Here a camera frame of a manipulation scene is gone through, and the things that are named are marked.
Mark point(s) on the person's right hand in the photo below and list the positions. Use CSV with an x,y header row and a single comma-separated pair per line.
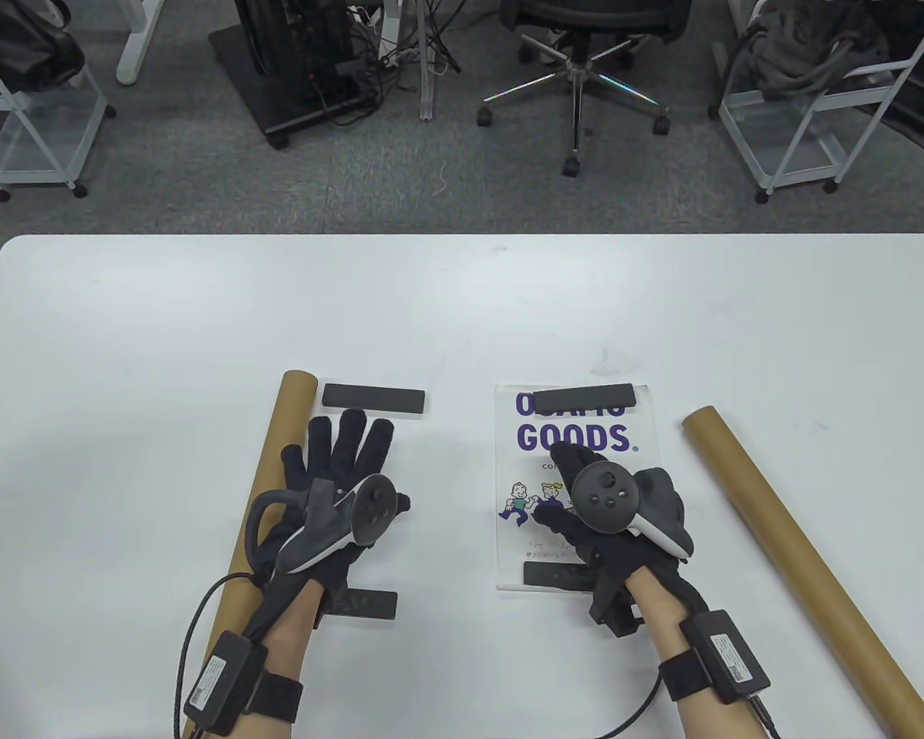
x,y
624,558

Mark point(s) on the person's left hand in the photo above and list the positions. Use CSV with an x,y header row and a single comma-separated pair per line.
x,y
346,454

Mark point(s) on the black bar weight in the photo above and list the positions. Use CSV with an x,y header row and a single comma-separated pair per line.
x,y
373,400
366,604
585,396
554,576

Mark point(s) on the brown cardboard mailing tube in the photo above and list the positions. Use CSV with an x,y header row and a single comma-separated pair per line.
x,y
816,585
289,416

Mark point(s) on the white poster purple lettering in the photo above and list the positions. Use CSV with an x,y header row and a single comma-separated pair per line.
x,y
516,554

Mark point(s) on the person's left forearm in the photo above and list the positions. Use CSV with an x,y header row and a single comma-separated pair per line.
x,y
289,631

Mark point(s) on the person's right forearm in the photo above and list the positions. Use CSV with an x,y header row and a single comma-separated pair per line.
x,y
654,616

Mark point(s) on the black shoulder bag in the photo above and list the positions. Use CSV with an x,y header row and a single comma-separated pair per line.
x,y
23,46

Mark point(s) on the grey white hand controller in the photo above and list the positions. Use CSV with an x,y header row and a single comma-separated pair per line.
x,y
600,493
373,508

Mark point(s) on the black wrist sensor box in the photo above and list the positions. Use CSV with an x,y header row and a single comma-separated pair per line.
x,y
223,681
728,658

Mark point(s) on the black wheeled platform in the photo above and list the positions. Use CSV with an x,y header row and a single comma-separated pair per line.
x,y
277,100

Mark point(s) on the black computer tower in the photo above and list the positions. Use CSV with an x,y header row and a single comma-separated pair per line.
x,y
292,38

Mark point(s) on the white wheeled cart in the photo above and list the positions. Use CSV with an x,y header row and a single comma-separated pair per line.
x,y
785,146
38,146

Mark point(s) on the white desk leg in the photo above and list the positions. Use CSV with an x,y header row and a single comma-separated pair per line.
x,y
140,46

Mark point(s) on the black office chair chrome base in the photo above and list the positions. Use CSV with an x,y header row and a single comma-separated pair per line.
x,y
585,15

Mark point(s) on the grey crumpled cloth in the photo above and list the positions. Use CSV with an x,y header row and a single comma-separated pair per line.
x,y
801,46

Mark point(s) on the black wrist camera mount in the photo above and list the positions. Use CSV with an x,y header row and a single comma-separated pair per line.
x,y
321,612
612,608

